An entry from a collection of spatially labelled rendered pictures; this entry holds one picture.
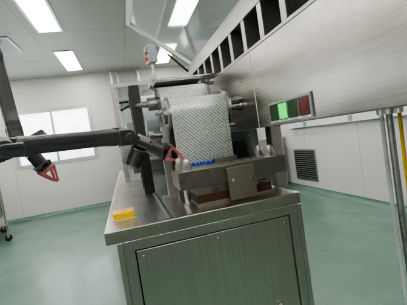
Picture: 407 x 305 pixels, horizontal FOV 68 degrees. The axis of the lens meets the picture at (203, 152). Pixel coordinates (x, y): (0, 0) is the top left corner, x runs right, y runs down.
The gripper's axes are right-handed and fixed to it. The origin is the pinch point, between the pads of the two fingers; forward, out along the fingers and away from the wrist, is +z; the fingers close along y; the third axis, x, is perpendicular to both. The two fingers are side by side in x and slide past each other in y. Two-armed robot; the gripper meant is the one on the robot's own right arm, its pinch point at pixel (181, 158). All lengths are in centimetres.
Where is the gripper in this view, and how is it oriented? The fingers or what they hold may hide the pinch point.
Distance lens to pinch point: 121.2
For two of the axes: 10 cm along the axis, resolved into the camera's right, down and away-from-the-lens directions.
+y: 2.5, 0.1, -9.7
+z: 9.0, 3.6, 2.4
